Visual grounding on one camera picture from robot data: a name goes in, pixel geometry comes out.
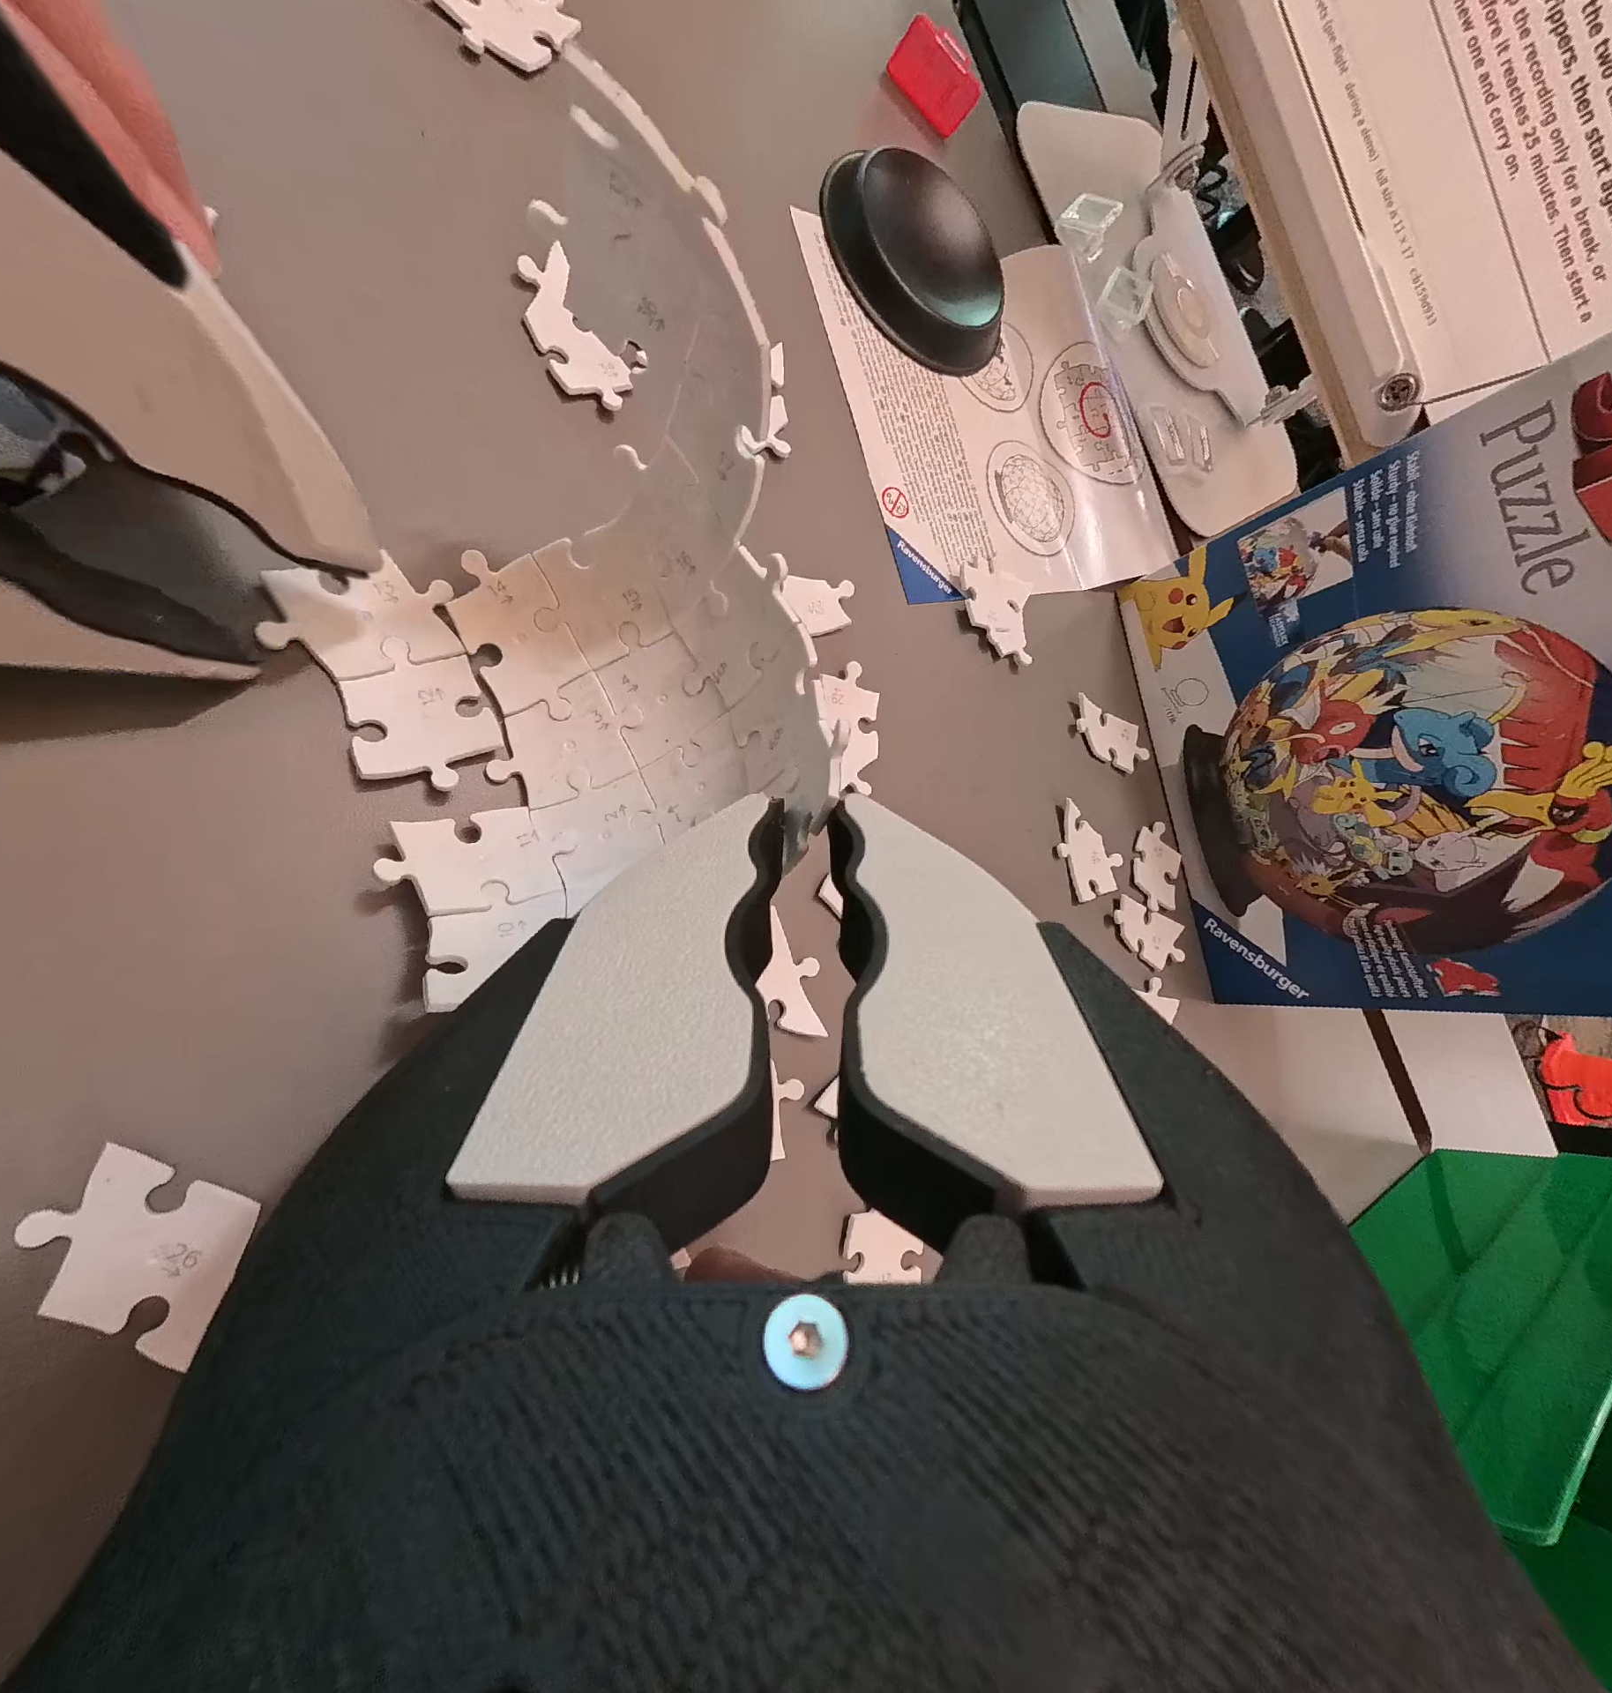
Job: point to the white folding stand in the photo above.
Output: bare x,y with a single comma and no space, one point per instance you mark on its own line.
1215,450

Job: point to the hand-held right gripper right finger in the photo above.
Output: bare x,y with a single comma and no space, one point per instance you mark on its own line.
990,1058

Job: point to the joined pair white puzzle pieces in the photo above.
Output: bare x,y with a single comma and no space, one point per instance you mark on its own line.
408,661

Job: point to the white task instruction sheet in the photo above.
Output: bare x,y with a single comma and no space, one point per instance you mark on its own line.
1453,172

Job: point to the person's right hand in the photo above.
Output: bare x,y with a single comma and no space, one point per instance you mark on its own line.
723,1266

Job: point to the green box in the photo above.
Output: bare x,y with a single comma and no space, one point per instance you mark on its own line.
1519,1323

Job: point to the black round ball stand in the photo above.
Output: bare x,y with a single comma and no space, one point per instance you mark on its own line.
910,251

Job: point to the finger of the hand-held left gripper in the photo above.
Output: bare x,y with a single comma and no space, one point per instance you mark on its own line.
130,344
90,622

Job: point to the assembled curved puzzle ball section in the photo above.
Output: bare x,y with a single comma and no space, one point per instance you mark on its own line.
580,688

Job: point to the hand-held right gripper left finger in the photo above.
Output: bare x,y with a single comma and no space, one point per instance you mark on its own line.
619,1058

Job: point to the blue puzzle box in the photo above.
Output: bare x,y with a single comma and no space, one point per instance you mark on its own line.
1413,688

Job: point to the white printed instruction leaflet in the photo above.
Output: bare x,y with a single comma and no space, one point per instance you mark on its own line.
924,450

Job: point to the person's left hand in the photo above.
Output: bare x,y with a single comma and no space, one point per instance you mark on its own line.
130,119

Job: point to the small red block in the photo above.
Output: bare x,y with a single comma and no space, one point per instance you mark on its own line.
931,72

